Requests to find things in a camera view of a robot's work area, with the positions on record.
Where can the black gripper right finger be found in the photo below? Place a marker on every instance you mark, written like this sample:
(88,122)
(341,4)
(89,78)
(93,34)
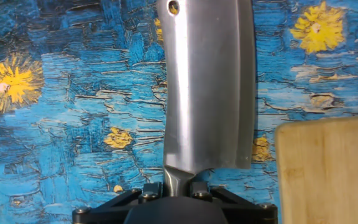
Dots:
(247,211)

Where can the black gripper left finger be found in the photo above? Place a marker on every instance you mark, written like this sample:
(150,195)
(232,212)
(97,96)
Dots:
(104,210)

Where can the steel cleaver knife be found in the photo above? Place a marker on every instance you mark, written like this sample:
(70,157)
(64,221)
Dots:
(210,93)

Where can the bamboo cutting board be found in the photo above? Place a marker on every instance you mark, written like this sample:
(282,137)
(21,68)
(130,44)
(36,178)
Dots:
(328,171)

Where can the starry night print tablecloth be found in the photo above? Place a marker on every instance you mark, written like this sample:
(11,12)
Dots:
(73,124)

